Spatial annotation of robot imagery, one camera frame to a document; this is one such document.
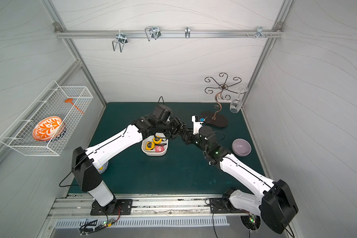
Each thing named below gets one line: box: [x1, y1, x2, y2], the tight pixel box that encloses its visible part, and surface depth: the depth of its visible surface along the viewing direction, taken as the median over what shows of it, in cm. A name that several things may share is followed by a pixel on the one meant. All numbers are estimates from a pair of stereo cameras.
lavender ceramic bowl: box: [231, 137, 252, 157], surface depth 93 cm
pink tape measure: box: [154, 144, 166, 153], surface depth 95 cm
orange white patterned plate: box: [32, 116, 63, 142], surface depth 64 cm
